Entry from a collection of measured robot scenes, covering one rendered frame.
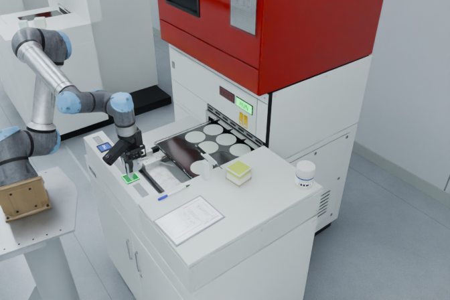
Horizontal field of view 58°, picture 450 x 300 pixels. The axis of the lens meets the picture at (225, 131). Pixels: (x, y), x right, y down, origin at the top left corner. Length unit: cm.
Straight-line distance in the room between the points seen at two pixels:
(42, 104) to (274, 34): 98
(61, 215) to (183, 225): 57
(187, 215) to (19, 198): 69
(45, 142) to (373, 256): 198
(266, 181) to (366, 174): 181
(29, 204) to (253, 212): 90
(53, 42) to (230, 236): 102
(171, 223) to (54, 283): 84
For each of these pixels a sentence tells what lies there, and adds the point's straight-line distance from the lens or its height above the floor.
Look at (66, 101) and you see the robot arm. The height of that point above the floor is 136.
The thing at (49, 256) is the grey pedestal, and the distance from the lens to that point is 201.
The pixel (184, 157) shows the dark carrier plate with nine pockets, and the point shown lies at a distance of 185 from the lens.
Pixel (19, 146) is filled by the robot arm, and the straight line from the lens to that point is 181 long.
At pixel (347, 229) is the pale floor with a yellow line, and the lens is 286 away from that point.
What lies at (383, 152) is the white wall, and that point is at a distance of 339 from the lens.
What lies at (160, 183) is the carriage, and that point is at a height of 88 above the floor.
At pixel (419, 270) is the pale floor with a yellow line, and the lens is 279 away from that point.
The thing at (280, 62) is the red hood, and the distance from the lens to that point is 166.
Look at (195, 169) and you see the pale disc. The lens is 178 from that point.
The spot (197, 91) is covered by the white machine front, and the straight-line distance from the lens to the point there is 216.
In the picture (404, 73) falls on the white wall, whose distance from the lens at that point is 307.
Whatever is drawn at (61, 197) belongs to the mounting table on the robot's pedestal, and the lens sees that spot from 189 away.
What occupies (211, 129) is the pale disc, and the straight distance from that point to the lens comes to 203.
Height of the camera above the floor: 202
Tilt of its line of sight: 34 degrees down
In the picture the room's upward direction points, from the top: straight up
